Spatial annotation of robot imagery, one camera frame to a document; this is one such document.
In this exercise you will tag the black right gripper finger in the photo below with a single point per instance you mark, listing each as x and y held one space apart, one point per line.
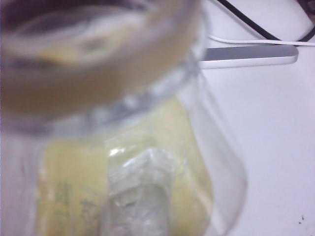
140 191

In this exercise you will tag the clear bottle with yellow label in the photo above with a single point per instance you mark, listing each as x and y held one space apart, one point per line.
98 110

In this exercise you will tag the silver monitor stand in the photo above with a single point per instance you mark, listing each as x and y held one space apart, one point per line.
248 57

